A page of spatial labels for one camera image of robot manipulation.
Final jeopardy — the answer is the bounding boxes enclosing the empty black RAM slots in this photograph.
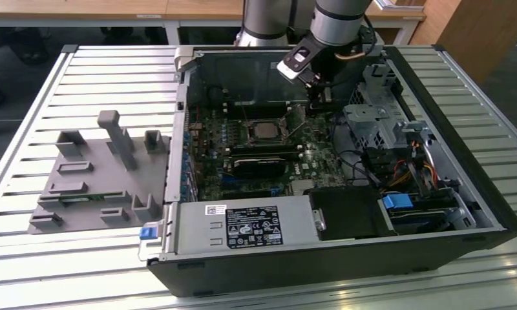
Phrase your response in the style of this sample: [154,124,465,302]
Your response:
[221,98,296,119]

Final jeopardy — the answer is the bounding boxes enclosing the black bundled cables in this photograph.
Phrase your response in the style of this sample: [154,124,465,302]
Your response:
[332,119,381,189]

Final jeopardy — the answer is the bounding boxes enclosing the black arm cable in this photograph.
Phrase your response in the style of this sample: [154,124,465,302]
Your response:
[361,12,380,47]

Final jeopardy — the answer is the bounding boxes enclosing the blue disk carrier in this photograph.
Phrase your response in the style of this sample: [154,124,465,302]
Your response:
[381,192,414,213]

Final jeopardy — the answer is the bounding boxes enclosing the grey parts rack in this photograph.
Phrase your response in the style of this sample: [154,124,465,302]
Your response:
[26,109,174,235]

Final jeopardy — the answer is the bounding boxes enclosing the grey power supply unit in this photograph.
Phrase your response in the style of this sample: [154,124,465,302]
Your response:
[170,194,321,254]

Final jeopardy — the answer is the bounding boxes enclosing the green motherboard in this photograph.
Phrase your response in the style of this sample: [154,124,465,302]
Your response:
[184,99,354,201]

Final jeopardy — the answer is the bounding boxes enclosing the black open PC case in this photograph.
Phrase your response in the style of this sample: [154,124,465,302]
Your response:
[145,45,517,298]

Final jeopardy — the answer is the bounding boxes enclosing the yellow and red wires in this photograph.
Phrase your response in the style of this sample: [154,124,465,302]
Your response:
[389,160,440,189]

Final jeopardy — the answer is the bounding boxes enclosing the green RAM stick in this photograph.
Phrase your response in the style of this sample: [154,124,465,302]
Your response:
[58,192,126,203]

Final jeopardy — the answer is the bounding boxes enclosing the small silver heat sink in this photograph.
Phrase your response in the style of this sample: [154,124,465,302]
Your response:
[289,179,316,196]

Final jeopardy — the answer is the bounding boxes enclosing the black installed RAM sticks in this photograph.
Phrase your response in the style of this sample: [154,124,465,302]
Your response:
[228,144,298,160]

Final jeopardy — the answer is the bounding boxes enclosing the brown wooden cabinet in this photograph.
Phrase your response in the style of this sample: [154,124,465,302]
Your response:
[409,0,517,83]

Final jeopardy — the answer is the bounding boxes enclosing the CPU socket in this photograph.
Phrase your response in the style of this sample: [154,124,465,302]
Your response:
[244,119,292,145]

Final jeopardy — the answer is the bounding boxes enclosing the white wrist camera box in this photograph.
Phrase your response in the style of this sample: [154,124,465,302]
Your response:
[276,46,318,81]

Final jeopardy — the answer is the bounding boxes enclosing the black office chair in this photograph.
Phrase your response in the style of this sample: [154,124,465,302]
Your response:
[0,26,53,66]

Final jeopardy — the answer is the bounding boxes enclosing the silver square CPU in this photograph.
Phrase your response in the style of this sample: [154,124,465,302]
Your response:
[250,121,281,140]

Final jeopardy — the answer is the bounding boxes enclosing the silver metal drive cage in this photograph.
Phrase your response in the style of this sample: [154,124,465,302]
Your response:
[341,63,428,150]

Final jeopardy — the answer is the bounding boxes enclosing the wooden desk white frame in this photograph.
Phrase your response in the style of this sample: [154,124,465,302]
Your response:
[0,0,428,46]

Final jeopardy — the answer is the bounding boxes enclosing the small black graphics card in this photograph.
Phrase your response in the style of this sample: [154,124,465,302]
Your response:
[230,156,288,178]

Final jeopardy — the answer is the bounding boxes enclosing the blue case latch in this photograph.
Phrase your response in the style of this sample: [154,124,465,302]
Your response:
[138,225,161,242]

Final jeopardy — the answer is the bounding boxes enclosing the white paper stack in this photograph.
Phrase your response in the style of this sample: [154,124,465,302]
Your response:
[372,0,428,9]

